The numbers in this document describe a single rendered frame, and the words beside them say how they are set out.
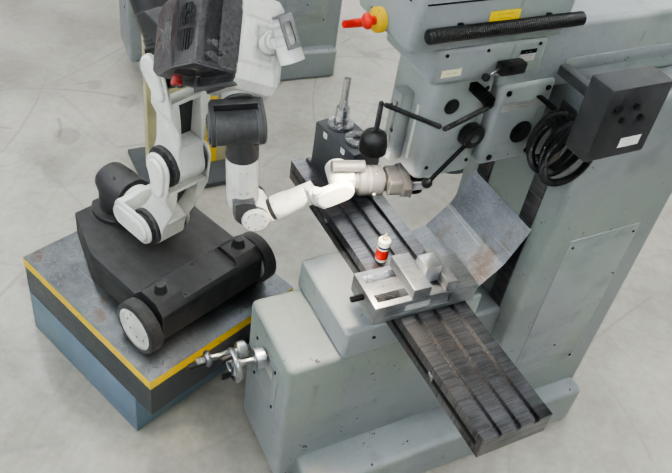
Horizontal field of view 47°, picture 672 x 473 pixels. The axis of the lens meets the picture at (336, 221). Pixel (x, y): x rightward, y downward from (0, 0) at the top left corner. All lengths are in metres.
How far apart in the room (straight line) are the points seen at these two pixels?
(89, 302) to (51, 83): 2.19
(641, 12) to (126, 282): 1.83
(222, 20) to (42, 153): 2.48
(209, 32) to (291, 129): 2.62
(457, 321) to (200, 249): 1.05
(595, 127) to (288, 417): 1.31
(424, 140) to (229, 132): 0.50
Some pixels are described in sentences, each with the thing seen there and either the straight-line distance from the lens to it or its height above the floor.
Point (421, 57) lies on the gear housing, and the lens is 1.92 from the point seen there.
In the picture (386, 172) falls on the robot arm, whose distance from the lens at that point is 2.21.
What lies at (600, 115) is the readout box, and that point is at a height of 1.65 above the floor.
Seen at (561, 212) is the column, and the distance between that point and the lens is 2.38.
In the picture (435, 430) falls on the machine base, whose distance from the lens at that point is 2.96.
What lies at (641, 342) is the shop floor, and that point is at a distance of 3.90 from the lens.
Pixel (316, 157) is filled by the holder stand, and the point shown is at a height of 0.95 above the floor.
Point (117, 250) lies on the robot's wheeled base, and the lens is 2.91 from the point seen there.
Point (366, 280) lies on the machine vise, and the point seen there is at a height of 0.97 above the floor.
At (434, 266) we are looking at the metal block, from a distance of 2.28.
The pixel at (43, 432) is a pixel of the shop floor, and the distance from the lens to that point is 3.14.
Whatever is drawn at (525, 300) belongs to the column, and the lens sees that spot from 2.62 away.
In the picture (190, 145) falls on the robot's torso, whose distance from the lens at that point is 2.49.
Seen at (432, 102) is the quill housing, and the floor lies 1.56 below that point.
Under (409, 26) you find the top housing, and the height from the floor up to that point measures 1.80.
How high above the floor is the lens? 2.58
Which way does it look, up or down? 41 degrees down
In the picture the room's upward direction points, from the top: 10 degrees clockwise
